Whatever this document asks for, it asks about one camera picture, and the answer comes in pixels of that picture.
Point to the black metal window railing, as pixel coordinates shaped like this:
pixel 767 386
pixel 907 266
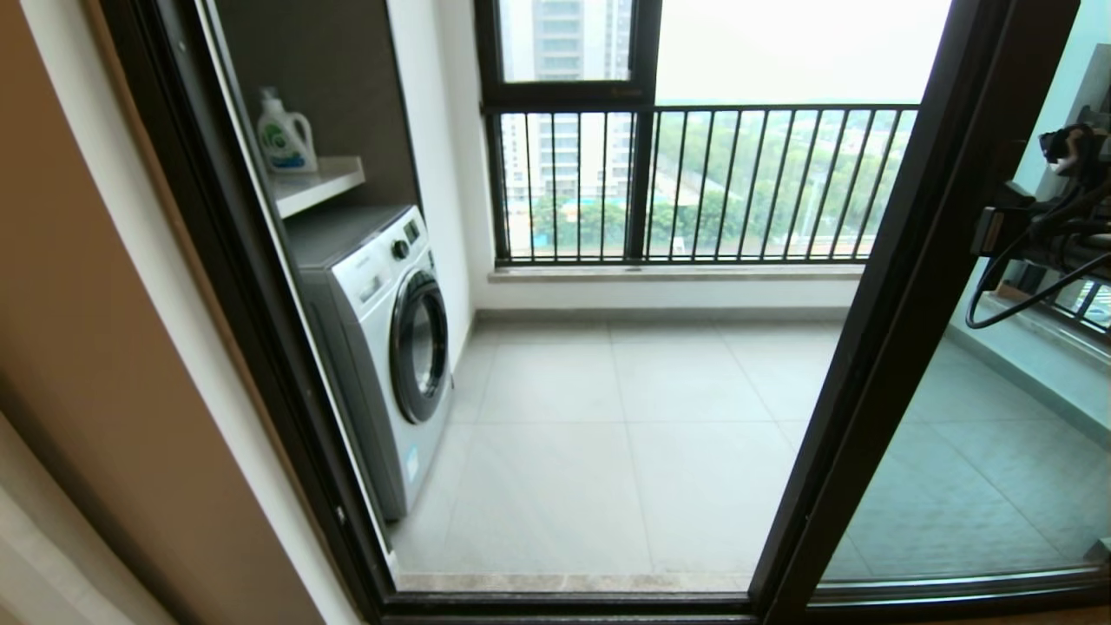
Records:
pixel 1085 304

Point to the white wall shelf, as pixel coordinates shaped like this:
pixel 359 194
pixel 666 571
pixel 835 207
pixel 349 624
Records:
pixel 321 180

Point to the dark framed sliding glass door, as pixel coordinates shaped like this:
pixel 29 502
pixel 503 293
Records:
pixel 911 260

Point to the white laundry detergent bottle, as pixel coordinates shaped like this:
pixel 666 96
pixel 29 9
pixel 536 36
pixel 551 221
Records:
pixel 285 139

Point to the grey high-rise building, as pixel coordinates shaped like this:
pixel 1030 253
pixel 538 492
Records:
pixel 564 43

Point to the dark window frame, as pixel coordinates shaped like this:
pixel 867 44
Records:
pixel 642 52

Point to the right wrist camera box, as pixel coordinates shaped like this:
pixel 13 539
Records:
pixel 1068 148

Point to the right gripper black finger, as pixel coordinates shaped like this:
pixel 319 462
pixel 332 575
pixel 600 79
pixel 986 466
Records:
pixel 991 232

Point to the white front-load washing machine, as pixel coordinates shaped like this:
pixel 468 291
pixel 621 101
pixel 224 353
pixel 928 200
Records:
pixel 373 347

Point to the grey stone window sill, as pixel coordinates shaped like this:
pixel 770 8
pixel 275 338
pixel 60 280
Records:
pixel 677 274
pixel 1024 338

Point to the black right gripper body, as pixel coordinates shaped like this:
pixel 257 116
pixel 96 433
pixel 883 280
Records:
pixel 1068 239

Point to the dark brown wall panel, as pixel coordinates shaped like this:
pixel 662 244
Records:
pixel 347 69

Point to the white curtain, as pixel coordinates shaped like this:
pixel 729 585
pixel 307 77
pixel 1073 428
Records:
pixel 35 564

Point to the black metal balcony railing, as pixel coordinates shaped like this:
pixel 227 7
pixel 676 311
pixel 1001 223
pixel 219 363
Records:
pixel 781 109

